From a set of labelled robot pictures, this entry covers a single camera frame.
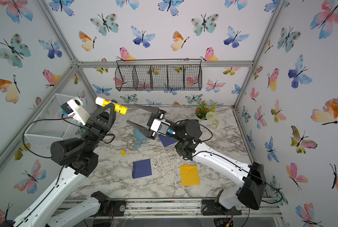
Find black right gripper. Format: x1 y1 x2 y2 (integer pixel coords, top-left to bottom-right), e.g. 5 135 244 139
131 108 186 147

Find yellow glue stick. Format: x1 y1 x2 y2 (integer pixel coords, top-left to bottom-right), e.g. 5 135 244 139
95 97 128 115

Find yellow envelope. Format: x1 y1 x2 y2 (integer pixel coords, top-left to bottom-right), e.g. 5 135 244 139
180 165 201 186

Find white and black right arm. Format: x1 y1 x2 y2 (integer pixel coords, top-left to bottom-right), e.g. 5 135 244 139
128 105 266 210

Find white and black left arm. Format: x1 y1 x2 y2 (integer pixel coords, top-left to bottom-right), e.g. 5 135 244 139
0 97 120 227

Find dark blue envelope near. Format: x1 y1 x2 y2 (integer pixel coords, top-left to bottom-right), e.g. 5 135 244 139
132 159 152 179

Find teal plastic scoop dish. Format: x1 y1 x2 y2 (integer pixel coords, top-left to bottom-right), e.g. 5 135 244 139
134 129 149 149

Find artificial flowers in white pot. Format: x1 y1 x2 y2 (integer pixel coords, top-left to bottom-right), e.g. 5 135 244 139
195 101 219 128

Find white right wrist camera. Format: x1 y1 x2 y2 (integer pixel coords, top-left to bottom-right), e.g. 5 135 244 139
151 119 175 136

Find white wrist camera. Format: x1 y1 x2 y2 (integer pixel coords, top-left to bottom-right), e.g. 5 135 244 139
61 97 90 125
151 119 175 136

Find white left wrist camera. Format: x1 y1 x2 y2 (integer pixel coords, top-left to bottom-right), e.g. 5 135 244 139
61 97 90 125

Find black wire wall basket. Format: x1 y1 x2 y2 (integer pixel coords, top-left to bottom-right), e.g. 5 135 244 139
114 58 203 92

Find white mesh wall basket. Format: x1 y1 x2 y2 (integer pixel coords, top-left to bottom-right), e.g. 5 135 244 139
24 93 83 148

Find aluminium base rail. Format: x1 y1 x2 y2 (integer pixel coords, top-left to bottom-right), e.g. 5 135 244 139
94 198 282 218

